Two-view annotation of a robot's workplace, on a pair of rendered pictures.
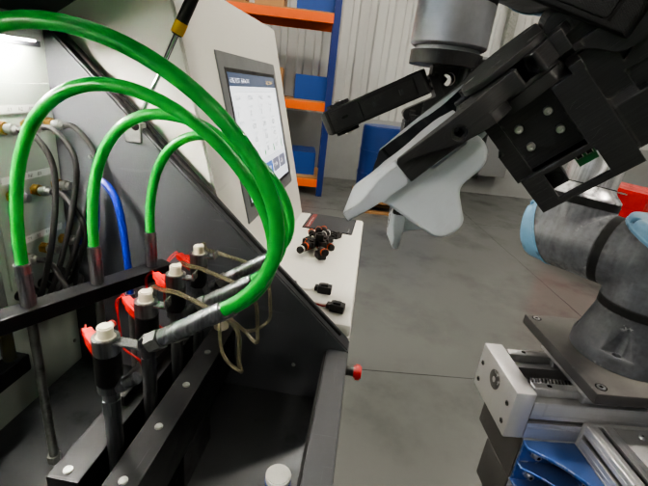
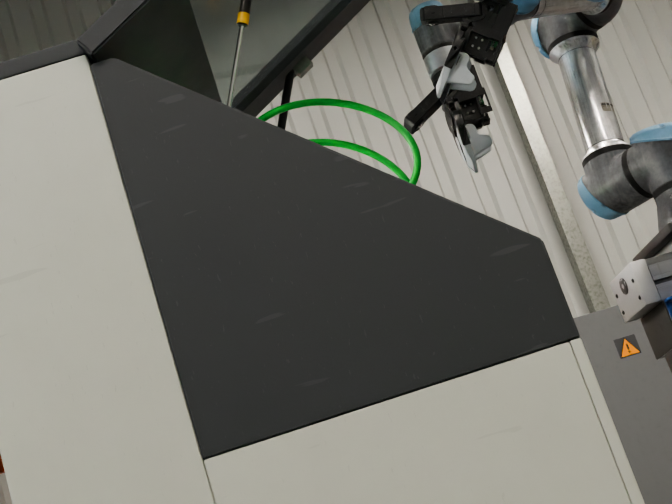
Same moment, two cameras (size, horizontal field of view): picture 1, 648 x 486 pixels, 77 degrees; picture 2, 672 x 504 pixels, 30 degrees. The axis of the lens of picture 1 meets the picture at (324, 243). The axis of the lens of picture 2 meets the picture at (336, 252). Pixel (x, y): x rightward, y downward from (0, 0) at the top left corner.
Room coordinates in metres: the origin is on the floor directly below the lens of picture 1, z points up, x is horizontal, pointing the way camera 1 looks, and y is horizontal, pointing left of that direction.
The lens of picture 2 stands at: (-1.78, 0.53, 0.49)
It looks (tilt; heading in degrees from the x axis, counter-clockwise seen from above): 17 degrees up; 352
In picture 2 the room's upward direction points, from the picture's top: 18 degrees counter-clockwise
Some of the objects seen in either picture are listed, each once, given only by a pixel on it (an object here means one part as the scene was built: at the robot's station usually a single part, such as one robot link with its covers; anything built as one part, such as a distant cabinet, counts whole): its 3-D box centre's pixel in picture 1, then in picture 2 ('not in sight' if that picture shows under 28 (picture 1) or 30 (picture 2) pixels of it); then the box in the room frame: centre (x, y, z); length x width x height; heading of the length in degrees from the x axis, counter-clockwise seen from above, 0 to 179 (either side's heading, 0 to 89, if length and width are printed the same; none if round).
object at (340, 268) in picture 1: (318, 256); not in sight; (1.04, 0.01, 0.96); 0.70 x 0.22 x 0.03; 175
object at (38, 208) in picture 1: (39, 188); not in sight; (0.62, 0.46, 1.20); 0.13 x 0.03 x 0.31; 175
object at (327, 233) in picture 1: (320, 238); not in sight; (1.08, 0.01, 1.01); 0.23 x 0.11 x 0.06; 175
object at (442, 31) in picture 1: (450, 31); (445, 66); (0.46, -0.10, 1.47); 0.08 x 0.08 x 0.05
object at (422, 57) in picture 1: (441, 117); (461, 99); (0.46, -0.11, 1.39); 0.09 x 0.08 x 0.12; 85
